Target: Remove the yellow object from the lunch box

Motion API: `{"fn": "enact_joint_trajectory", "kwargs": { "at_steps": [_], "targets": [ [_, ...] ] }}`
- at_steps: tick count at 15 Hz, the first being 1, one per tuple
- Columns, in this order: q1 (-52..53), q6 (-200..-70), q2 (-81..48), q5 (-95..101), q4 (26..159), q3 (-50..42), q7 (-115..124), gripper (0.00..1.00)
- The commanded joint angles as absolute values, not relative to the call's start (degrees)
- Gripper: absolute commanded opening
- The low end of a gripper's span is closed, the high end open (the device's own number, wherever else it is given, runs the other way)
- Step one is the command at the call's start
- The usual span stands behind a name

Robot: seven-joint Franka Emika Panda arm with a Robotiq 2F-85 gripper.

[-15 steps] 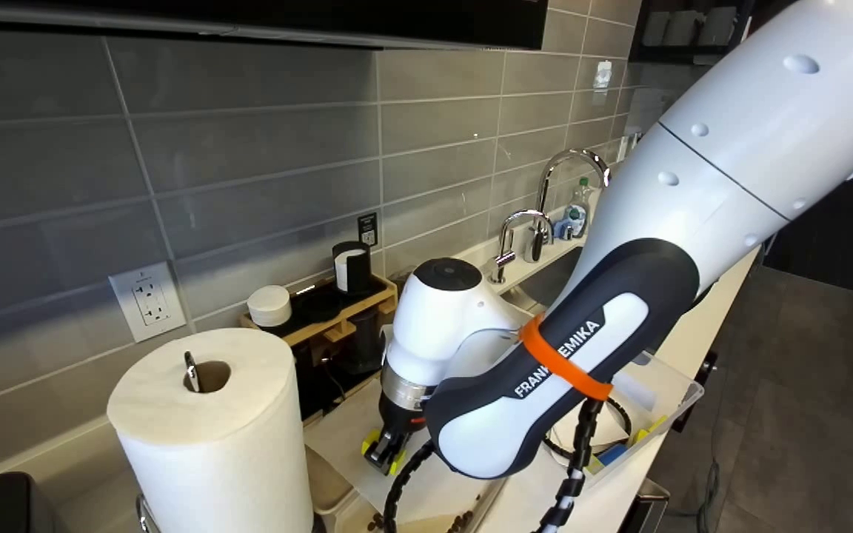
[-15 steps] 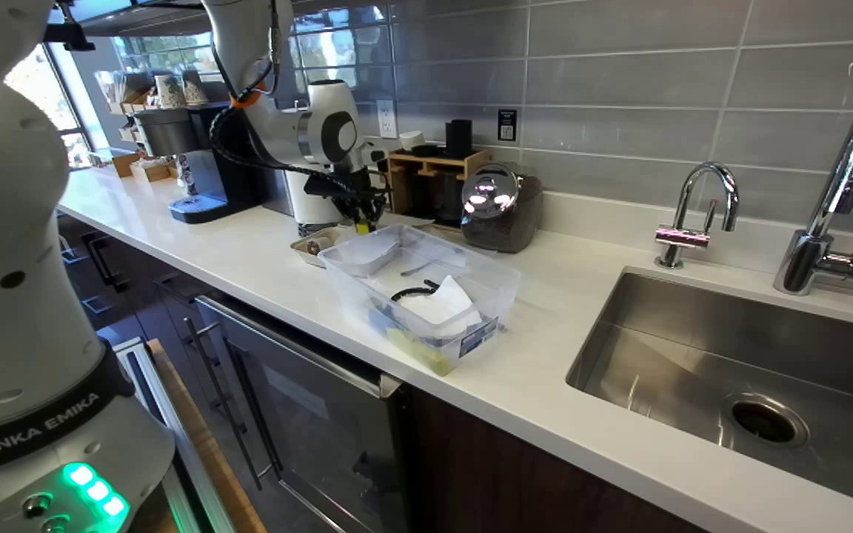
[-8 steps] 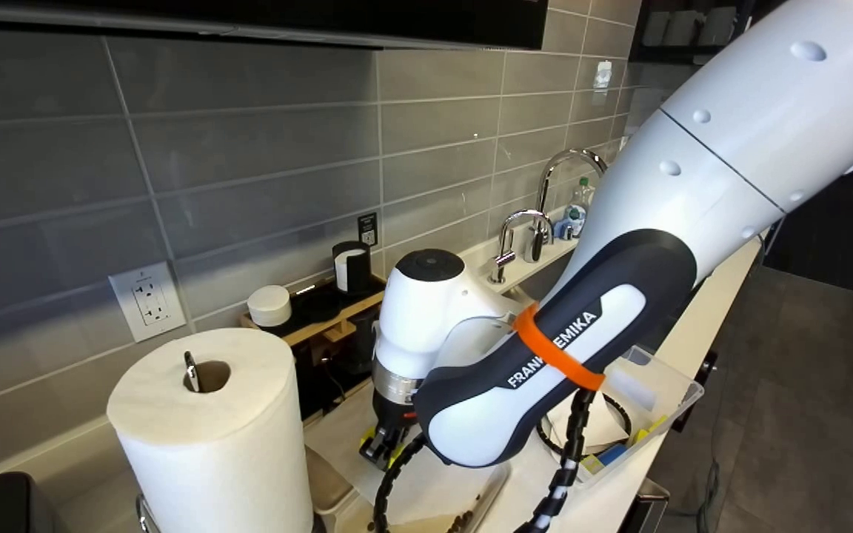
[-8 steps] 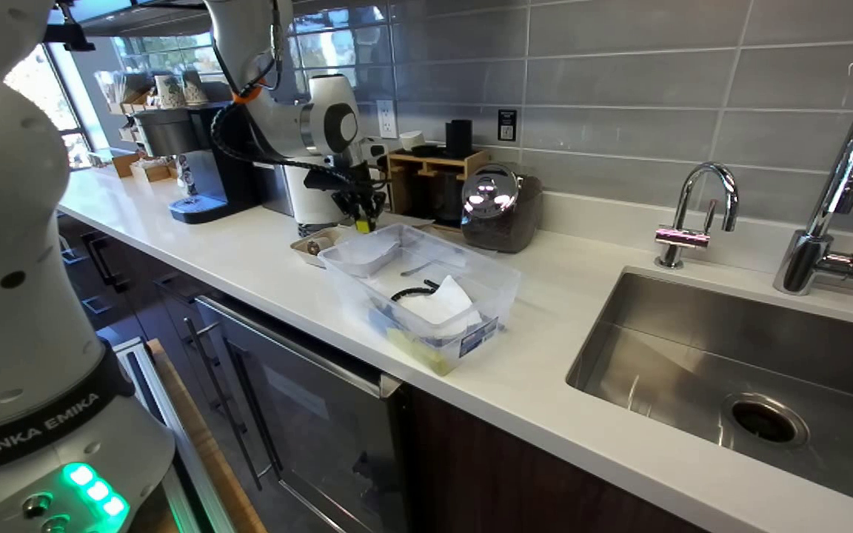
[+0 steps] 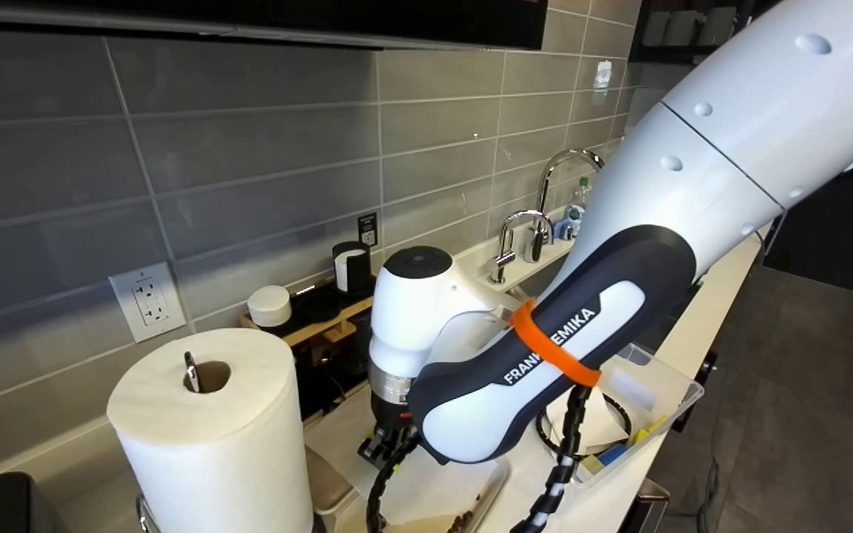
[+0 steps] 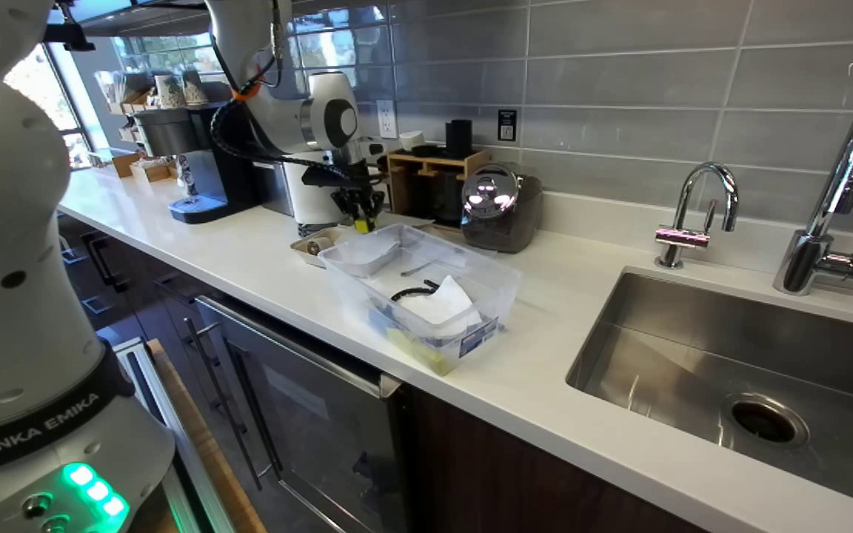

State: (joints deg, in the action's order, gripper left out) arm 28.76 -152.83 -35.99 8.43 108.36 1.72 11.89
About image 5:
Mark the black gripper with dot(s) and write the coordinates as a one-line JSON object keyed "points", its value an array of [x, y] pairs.
{"points": [[389, 429]]}

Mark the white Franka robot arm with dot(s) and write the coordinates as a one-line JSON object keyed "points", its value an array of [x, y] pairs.
{"points": [[665, 197]]}

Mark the white napkin sheet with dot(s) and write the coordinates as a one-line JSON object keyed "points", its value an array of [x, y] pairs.
{"points": [[444, 491]]}

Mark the wooden countertop organizer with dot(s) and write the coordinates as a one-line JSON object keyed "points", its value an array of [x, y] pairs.
{"points": [[323, 334]]}

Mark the black and white cup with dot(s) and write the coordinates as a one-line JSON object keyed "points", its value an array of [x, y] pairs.
{"points": [[349, 268]]}

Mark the white paper towel roll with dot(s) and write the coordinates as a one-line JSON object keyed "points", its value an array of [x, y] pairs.
{"points": [[221, 444]]}

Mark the white round container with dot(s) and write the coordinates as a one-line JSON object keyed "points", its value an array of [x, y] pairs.
{"points": [[266, 306]]}

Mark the stainless steel sink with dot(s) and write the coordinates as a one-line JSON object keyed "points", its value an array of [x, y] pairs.
{"points": [[532, 278]]}

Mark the paper towel holder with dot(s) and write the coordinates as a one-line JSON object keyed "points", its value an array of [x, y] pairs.
{"points": [[189, 373]]}

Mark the small chrome faucet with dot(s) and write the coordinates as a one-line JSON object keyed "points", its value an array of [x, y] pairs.
{"points": [[505, 252]]}

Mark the crumpled white paper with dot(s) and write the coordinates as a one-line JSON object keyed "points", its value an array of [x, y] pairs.
{"points": [[604, 419]]}

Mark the small blue item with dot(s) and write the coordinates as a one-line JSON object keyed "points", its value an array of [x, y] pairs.
{"points": [[616, 456]]}

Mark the soap bottle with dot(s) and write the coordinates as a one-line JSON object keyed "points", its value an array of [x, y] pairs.
{"points": [[569, 223]]}

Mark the dark upper cabinet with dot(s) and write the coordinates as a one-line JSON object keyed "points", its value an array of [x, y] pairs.
{"points": [[250, 19]]}

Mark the black wall outlet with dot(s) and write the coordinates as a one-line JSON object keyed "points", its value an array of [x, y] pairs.
{"points": [[367, 228]]}

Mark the small white wall outlet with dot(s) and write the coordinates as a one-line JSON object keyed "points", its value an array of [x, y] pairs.
{"points": [[601, 77]]}

